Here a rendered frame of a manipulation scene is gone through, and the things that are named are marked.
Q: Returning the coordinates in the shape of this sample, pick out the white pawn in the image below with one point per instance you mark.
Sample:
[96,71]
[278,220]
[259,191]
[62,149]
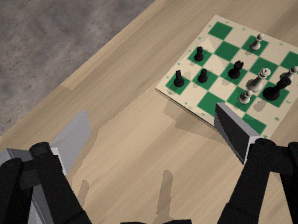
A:
[289,74]
[256,45]
[245,98]

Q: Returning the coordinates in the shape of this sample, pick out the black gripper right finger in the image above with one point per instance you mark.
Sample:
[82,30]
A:
[259,157]

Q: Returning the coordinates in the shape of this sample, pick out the green and white chessboard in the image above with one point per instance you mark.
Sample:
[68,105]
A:
[224,42]

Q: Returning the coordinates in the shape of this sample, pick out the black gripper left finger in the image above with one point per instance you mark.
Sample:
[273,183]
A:
[49,166]

